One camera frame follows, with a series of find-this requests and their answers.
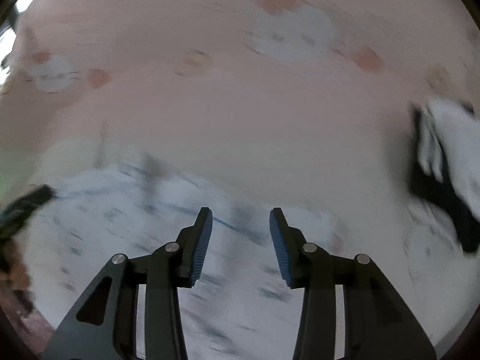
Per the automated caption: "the white folded garment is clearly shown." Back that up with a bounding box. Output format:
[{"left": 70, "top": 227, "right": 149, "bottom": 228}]
[{"left": 423, "top": 97, "right": 480, "bottom": 230}]

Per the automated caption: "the pink cartoon cat printed blanket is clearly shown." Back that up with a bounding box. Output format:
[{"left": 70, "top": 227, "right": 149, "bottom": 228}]
[{"left": 0, "top": 0, "right": 480, "bottom": 360}]

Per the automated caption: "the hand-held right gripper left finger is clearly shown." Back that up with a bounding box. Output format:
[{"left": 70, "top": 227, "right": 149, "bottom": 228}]
[{"left": 43, "top": 207, "right": 214, "bottom": 360}]

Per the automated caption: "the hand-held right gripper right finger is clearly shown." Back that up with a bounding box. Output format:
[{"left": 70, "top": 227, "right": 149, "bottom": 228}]
[{"left": 270, "top": 207, "right": 437, "bottom": 360}]

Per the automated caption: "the black white-striped garment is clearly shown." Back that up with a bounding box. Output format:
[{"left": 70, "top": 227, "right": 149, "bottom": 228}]
[{"left": 408, "top": 101, "right": 480, "bottom": 254}]

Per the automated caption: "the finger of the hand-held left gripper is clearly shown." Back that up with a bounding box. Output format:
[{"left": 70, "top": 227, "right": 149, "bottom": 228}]
[{"left": 0, "top": 184, "right": 55, "bottom": 239}]

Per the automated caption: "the person's left hand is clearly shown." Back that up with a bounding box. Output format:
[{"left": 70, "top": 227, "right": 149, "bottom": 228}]
[{"left": 0, "top": 238, "right": 31, "bottom": 294}]

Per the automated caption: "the white cartoon print pajama top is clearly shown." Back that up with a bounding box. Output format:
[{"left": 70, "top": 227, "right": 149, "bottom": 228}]
[{"left": 22, "top": 161, "right": 338, "bottom": 360}]

